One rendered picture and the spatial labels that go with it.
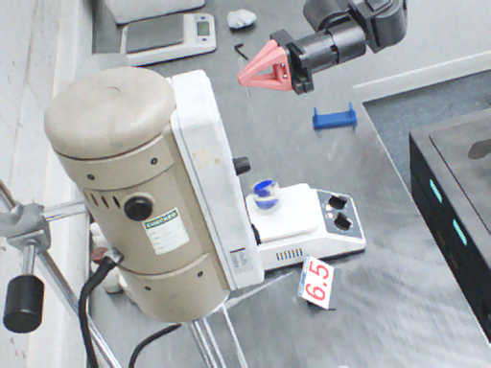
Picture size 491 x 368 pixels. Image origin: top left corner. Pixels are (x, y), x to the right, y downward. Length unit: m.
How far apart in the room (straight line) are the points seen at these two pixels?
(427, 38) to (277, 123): 1.40
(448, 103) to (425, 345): 1.85
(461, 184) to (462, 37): 1.12
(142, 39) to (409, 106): 1.29
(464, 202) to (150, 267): 1.34
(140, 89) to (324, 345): 0.64
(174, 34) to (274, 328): 1.02
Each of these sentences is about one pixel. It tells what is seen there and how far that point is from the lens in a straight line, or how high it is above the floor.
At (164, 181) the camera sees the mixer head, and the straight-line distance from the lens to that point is 0.53.
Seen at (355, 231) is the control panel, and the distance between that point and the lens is 1.17.
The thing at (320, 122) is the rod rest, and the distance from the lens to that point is 1.48.
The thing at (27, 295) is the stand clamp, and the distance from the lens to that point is 0.55.
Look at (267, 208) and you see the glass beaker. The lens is 1.14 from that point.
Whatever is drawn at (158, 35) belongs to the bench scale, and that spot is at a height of 0.80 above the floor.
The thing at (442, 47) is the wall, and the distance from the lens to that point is 2.86.
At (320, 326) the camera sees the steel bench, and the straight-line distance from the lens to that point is 1.09.
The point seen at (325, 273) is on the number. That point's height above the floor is 0.76.
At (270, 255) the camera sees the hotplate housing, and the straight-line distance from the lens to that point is 1.14.
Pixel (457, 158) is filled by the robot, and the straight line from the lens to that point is 1.96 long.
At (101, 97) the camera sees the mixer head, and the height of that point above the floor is 1.37.
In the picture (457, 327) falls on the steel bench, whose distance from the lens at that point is 1.08.
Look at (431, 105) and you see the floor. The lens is 2.79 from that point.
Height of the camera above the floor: 1.63
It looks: 45 degrees down
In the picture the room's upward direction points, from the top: 11 degrees counter-clockwise
